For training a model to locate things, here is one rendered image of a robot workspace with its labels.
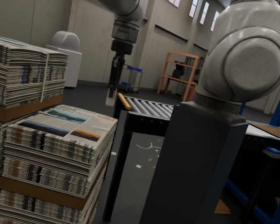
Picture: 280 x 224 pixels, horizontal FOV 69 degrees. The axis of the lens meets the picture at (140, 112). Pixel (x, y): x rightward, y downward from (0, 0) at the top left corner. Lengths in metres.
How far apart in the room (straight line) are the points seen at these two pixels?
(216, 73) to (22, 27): 5.62
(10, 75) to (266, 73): 0.65
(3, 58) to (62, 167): 0.36
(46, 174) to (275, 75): 0.67
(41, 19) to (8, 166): 5.42
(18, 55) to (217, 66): 0.56
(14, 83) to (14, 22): 5.14
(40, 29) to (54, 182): 5.46
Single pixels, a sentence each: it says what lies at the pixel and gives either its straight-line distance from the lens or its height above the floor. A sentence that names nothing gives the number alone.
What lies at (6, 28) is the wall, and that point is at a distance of 5.82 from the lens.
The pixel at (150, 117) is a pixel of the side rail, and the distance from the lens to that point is 1.29.
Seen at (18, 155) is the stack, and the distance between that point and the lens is 0.77.
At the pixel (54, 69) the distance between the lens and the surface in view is 0.93.
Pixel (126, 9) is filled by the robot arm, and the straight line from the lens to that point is 0.64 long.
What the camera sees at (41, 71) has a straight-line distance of 0.85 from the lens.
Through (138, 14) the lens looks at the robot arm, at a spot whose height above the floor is 1.25.
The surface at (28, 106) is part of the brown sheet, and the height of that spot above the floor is 0.87.
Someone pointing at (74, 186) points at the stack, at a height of 0.69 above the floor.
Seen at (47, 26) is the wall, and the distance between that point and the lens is 6.10.
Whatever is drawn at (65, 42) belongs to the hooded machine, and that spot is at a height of 1.10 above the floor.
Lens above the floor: 1.11
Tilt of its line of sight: 13 degrees down
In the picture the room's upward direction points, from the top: 15 degrees clockwise
